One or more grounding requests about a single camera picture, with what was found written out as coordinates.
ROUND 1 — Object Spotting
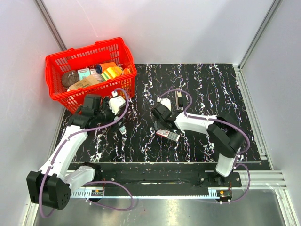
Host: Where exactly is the orange cylinder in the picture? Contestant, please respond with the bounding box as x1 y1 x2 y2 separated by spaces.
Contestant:
95 62 117 74

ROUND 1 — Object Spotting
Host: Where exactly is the brown cardboard packet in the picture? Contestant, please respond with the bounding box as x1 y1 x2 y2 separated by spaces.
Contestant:
67 75 99 91

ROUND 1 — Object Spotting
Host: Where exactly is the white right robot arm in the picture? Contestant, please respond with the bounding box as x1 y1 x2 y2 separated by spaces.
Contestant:
151 103 245 186

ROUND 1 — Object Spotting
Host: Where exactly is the brown round item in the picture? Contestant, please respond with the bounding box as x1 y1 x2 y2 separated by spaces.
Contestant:
61 70 79 89

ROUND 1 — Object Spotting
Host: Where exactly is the yellow green box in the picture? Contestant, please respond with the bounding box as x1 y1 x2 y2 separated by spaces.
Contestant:
101 66 123 81

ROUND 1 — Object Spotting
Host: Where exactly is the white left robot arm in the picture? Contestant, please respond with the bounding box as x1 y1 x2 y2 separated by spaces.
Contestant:
26 94 128 210

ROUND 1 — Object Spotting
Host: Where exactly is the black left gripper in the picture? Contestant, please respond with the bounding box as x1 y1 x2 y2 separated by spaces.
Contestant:
95 97 126 132

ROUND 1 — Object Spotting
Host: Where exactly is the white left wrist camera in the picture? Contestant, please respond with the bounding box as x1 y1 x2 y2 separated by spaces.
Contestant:
109 91 126 115

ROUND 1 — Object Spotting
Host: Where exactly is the red plastic basket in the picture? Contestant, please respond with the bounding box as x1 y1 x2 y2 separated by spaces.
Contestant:
45 37 137 113

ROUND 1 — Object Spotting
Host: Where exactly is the staple box with tray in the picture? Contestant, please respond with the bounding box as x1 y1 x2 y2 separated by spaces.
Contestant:
156 129 180 142

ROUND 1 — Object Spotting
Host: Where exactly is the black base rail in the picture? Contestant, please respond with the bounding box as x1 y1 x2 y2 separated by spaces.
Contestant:
82 162 242 199

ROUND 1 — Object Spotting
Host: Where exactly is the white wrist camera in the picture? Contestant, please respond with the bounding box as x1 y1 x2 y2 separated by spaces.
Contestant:
157 97 171 111
109 91 126 115

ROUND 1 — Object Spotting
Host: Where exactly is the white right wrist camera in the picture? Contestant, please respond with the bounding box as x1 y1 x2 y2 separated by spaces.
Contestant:
157 97 171 111

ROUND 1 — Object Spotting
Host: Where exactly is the teal small box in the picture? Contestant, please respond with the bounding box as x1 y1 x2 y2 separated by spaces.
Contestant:
77 68 91 80

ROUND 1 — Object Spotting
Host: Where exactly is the dark stapler magazine part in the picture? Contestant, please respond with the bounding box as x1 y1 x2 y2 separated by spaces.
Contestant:
175 89 183 111

